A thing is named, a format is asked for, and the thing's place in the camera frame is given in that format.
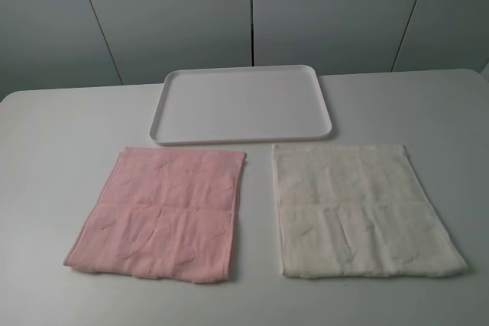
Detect pink terry towel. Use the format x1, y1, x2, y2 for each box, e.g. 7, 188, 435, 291
64, 147, 246, 283

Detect cream white terry towel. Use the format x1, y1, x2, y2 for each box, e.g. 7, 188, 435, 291
272, 143, 467, 279

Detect white rectangular plastic tray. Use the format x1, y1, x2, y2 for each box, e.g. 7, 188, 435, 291
149, 65, 332, 146

